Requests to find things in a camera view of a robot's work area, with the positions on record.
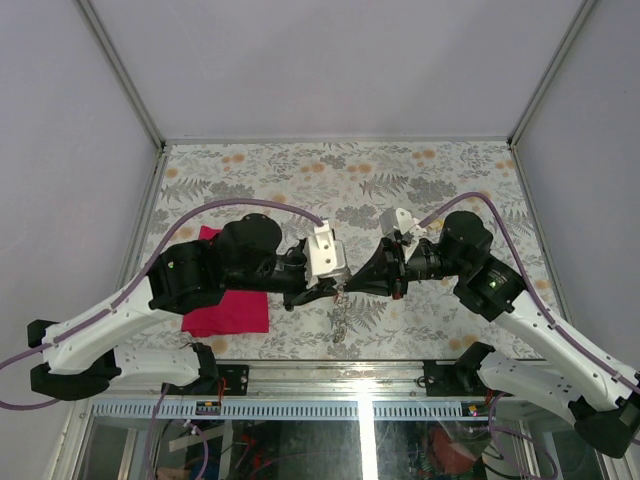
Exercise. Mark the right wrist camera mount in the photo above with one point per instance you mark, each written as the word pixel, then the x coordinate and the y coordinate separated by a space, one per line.
pixel 399 225

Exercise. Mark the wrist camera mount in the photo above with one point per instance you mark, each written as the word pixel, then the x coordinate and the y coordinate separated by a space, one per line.
pixel 325 257
pixel 399 225

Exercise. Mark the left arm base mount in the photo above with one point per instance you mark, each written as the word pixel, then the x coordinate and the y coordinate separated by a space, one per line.
pixel 221 380

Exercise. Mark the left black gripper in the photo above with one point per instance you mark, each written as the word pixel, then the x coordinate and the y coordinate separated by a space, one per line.
pixel 324 287

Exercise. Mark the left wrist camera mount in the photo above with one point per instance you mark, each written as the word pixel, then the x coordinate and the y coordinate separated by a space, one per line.
pixel 325 257

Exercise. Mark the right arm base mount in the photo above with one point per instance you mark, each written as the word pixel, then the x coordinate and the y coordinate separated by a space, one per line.
pixel 457 379

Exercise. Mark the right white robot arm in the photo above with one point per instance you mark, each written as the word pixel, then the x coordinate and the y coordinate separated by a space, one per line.
pixel 593 392

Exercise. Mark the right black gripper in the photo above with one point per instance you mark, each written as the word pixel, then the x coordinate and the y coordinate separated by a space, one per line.
pixel 386 271

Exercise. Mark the red cloth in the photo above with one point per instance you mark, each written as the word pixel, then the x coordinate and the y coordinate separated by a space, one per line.
pixel 239 312

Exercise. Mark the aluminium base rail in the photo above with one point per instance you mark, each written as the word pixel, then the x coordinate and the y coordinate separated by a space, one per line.
pixel 301 389

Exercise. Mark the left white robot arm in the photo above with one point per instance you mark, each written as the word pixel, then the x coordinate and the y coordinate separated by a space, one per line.
pixel 88 355

